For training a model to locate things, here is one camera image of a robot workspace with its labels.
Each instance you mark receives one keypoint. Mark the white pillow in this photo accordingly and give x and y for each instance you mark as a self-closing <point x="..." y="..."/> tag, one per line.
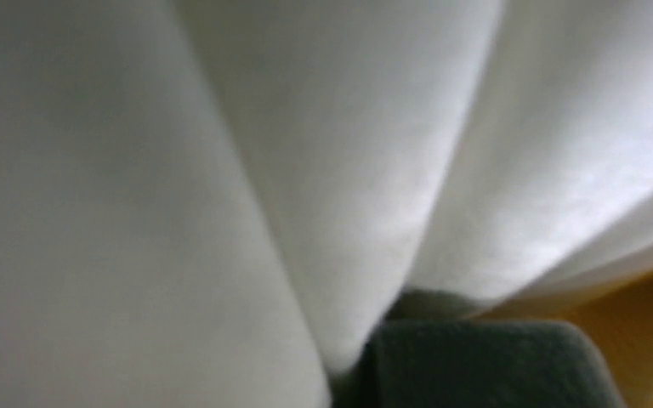
<point x="217" y="203"/>

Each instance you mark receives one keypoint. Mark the orange printed pillowcase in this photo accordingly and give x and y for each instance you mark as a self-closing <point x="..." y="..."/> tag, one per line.
<point x="617" y="316"/>

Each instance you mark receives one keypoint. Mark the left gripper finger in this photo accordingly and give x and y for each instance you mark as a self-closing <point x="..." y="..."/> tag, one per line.
<point x="435" y="350"/>

